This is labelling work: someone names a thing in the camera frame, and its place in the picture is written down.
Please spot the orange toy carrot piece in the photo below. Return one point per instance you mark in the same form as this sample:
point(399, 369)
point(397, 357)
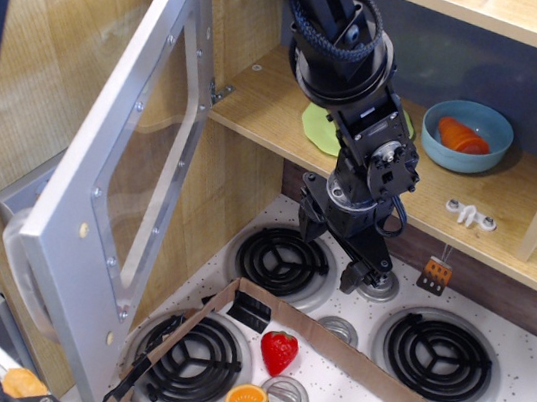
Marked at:
point(458, 137)

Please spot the silver back stove knob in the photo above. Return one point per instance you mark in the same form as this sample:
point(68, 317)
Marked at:
point(385, 291)

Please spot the orange toy food piece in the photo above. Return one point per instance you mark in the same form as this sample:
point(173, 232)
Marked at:
point(22, 383)

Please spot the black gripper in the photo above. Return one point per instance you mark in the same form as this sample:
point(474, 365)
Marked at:
point(353, 227)

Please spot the white door latch clip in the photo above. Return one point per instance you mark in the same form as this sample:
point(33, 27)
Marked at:
point(468, 215)

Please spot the silver toy microwave door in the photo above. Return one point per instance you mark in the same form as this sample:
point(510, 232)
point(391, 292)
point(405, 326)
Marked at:
point(81, 255)

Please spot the back left black burner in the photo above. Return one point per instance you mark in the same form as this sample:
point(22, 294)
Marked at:
point(277, 258)

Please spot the silver middle stove knob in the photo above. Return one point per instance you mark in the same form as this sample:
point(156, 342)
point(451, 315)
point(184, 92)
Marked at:
point(341, 328)

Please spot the blue plastic bowl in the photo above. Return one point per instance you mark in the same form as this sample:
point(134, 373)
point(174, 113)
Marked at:
point(486, 122)

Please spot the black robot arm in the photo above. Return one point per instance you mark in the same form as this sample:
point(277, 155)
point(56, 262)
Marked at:
point(343, 61)

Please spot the orange toy spatula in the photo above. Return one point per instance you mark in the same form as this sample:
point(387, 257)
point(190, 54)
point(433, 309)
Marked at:
point(437, 272)

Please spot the green plastic plate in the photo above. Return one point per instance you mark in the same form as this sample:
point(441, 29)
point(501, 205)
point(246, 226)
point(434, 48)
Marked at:
point(319, 130)

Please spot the black burner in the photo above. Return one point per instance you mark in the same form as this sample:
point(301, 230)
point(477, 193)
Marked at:
point(277, 258)
point(203, 366)
point(438, 355)

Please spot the silver stove knob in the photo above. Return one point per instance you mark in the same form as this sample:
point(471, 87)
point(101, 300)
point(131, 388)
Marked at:
point(341, 328)
point(285, 389)
point(385, 291)

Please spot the front left black burner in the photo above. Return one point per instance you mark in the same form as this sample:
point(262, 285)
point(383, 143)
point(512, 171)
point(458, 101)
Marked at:
point(203, 366)

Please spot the grey wall phone holder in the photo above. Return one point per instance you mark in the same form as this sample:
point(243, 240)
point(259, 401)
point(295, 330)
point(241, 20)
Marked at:
point(24, 192)

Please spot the back right black burner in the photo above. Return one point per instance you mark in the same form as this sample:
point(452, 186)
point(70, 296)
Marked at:
point(438, 355)

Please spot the red toy strawberry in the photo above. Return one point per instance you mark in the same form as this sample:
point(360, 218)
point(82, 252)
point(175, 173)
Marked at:
point(279, 350)

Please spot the brown cardboard barrier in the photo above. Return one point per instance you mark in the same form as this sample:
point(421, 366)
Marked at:
point(254, 307)

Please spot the silver front stove knob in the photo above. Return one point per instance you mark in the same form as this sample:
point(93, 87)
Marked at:
point(285, 389)

